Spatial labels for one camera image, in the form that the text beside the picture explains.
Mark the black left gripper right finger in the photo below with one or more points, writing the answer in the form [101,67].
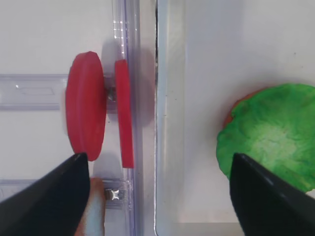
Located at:
[266,205]

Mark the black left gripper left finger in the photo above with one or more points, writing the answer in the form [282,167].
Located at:
[52,206]

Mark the red tomato slice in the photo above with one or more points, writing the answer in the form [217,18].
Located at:
[123,101]
[85,105]

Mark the tall orange cheese slice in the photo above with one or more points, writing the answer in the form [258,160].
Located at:
[93,218]

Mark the green lettuce leaf on bun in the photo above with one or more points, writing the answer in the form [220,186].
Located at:
[276,128]

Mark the bottom bread bun slice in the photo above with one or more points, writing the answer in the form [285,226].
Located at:
[228,119]

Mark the white rectangular tray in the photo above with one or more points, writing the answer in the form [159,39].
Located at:
[210,54]

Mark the left clear acrylic rack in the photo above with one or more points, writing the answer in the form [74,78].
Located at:
[66,141]

